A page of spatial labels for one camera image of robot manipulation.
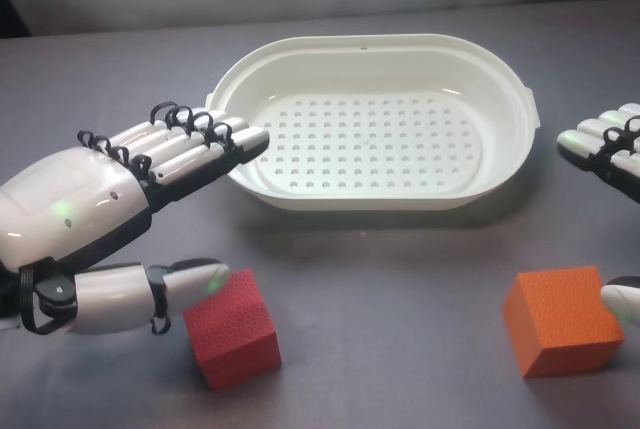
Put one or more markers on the red textured cube block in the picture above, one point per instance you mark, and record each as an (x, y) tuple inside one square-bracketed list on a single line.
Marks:
[(235, 329)]

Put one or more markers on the orange textured cube block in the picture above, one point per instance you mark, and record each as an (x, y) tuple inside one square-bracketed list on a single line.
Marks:
[(555, 319)]

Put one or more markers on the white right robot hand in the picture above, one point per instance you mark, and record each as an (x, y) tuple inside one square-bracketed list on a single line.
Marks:
[(590, 141)]

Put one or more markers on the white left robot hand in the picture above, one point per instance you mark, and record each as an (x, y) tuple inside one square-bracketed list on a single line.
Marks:
[(65, 199)]

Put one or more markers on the grey table cloth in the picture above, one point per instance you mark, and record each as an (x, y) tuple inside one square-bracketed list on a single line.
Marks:
[(380, 299)]

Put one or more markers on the white perforated oval basket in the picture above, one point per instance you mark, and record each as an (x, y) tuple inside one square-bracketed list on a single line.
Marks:
[(370, 149)]

